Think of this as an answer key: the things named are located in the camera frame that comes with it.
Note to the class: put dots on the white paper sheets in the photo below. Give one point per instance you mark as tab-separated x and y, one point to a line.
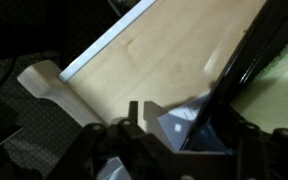
184	120

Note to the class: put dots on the black tray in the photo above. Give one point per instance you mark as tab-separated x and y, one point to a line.
247	63

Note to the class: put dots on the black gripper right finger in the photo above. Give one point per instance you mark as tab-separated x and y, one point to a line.
270	150

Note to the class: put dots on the yellow sponge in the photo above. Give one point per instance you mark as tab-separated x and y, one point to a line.
277	90

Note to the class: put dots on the light wooden table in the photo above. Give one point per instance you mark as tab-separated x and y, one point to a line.
144	63

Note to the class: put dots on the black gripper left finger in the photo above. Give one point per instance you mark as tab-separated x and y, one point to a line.
107	146

